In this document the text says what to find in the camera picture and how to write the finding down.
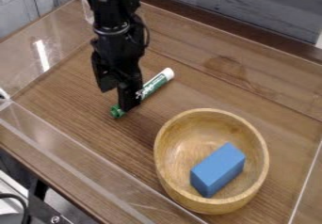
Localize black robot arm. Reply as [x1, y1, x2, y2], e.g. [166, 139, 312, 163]
[87, 0, 150, 112]

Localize brown wooden bowl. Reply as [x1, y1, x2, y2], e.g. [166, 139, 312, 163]
[154, 108, 269, 215]

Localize clear acrylic tray wall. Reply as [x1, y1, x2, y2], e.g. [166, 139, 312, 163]
[0, 100, 206, 224]

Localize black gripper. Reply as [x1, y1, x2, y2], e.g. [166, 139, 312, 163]
[91, 24, 150, 112]

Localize blue rectangular block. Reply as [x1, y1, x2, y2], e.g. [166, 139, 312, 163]
[190, 143, 246, 198]

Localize black cable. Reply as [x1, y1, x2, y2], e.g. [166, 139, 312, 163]
[0, 193, 31, 224]

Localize green dry erase marker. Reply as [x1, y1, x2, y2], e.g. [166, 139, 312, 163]
[110, 68, 176, 119]

